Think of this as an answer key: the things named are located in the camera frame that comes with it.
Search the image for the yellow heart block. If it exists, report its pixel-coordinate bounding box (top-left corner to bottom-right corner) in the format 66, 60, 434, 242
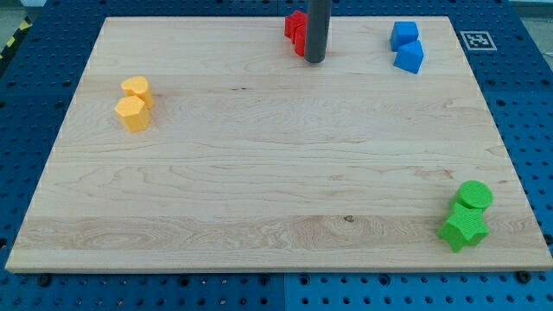
121, 76, 155, 109

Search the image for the blue pentagon block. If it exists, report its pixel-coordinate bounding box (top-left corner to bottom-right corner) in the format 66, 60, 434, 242
393, 40, 424, 74

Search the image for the blue cube block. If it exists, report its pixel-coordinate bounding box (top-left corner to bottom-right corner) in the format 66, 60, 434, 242
390, 21, 419, 52

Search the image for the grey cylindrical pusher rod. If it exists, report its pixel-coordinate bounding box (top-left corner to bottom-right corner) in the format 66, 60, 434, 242
304, 0, 332, 64

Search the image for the green star block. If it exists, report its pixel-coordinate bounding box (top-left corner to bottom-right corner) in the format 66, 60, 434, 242
437, 202, 490, 252

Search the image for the red star block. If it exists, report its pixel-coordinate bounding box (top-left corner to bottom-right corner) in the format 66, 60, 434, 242
284, 10, 308, 44

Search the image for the yellow hexagon block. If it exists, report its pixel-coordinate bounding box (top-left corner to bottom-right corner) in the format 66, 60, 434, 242
114, 95, 150, 132

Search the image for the white fiducial marker tag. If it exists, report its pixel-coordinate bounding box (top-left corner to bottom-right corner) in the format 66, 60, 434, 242
461, 30, 497, 51

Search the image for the green circle block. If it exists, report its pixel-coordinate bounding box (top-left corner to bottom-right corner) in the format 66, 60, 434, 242
449, 180, 493, 210

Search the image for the wooden board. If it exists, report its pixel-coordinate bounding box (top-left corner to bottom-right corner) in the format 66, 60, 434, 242
6, 16, 552, 274

